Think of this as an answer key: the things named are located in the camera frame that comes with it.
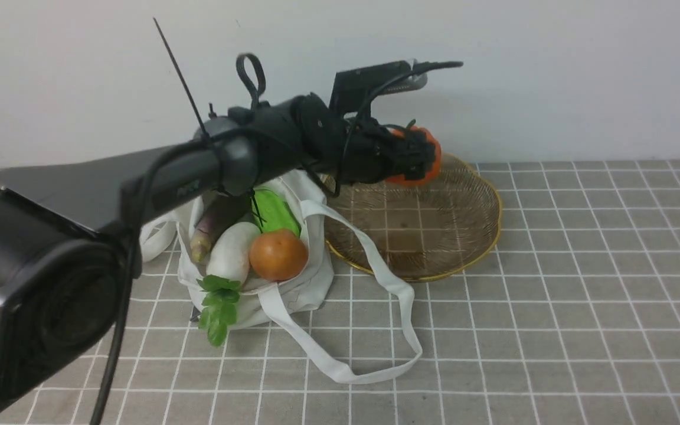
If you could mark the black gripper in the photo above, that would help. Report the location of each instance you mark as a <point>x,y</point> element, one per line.
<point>368,156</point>

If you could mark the orange toy pumpkin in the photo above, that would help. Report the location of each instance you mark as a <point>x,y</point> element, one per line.
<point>417,156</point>

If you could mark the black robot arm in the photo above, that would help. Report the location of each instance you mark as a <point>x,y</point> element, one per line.
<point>69,235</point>

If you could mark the white canvas tote bag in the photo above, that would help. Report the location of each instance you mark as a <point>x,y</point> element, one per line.
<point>271,301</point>

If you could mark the green toy vegetable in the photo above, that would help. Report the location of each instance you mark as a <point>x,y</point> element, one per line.
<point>272,213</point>

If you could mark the orange-brown toy tomato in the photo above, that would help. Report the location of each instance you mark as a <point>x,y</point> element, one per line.
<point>278,256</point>

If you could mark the white toy radish with leaves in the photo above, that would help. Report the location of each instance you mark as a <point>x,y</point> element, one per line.
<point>224,276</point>

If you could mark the grey checked tablecloth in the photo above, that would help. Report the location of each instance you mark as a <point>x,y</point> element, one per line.
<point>573,319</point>

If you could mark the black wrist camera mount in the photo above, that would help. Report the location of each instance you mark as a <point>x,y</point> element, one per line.
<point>354,90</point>

